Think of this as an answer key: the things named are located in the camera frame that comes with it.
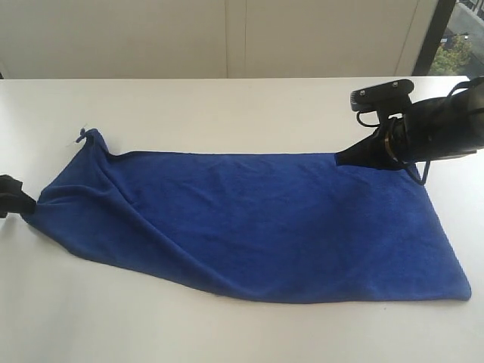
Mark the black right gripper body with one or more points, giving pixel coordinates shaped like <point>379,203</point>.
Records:
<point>438,128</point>

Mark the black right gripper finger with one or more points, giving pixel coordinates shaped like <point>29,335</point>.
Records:
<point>369,164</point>
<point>370,148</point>

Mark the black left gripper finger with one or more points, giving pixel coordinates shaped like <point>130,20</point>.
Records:
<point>9,185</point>
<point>17,202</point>

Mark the blue cloth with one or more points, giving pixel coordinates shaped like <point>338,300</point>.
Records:
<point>273,228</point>

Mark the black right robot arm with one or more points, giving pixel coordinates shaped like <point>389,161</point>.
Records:
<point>474,81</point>

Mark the green tree outside window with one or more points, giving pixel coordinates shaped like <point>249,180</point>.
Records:
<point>451,57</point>

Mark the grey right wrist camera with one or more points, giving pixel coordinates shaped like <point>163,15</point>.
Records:
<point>385,99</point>

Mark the black window frame post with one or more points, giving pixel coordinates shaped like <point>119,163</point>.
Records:
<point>431,41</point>

